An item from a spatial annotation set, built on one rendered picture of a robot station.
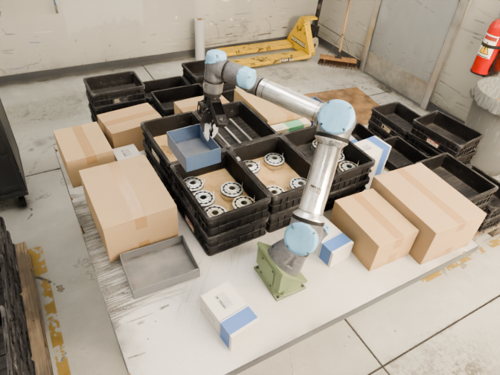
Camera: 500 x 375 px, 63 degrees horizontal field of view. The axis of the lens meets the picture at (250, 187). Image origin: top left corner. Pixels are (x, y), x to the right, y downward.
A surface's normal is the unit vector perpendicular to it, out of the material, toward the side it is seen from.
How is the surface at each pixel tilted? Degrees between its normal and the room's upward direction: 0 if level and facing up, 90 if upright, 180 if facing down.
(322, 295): 0
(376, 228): 0
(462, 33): 90
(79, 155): 0
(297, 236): 63
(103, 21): 90
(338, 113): 48
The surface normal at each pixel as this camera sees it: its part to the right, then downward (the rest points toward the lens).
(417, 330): 0.07, -0.77
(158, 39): 0.48, 0.59
